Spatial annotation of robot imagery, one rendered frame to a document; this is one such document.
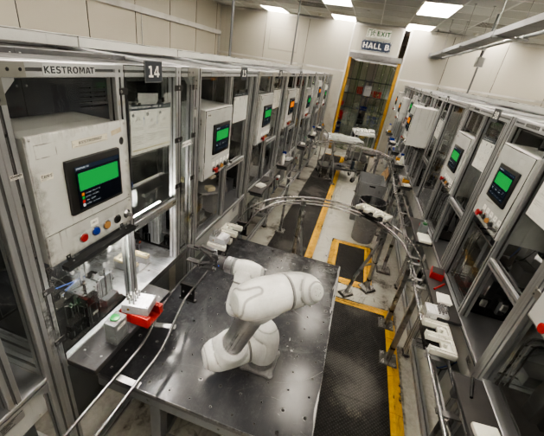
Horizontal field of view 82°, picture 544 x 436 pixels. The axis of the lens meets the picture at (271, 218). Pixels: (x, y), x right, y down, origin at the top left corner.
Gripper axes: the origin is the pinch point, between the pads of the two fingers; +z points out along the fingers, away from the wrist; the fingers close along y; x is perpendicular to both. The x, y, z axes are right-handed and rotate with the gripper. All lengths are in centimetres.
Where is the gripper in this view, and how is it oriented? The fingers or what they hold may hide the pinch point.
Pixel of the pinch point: (192, 253)
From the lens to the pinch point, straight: 177.4
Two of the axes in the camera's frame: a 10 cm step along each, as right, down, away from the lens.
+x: -2.8, 4.0, -8.7
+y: 1.4, -8.8, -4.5
